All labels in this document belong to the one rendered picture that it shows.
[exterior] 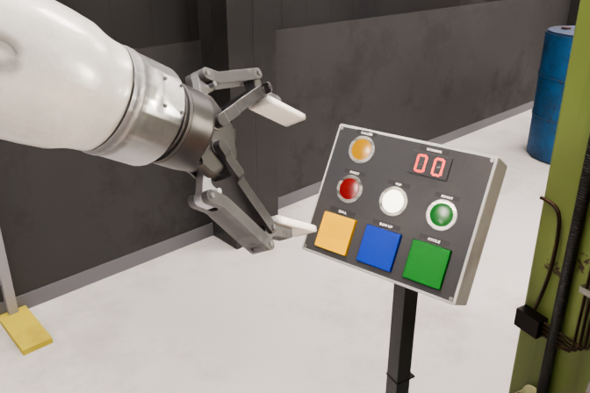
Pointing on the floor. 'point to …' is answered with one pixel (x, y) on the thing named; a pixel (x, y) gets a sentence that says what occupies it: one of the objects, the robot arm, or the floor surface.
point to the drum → (550, 91)
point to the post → (401, 339)
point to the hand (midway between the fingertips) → (295, 172)
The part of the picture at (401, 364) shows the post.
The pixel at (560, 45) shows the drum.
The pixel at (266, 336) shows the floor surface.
